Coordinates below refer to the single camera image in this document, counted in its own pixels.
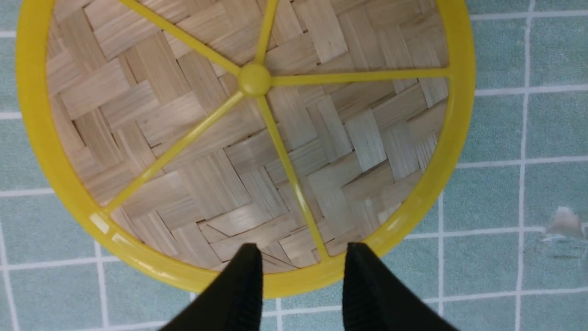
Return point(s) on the yellow woven steamer lid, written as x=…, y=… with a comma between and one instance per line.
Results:
x=174, y=131

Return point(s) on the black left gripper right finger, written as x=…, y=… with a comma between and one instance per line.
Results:
x=374, y=299

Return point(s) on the green checkered tablecloth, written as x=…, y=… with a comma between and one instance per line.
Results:
x=478, y=257

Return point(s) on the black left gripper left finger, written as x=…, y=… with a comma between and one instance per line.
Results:
x=232, y=302

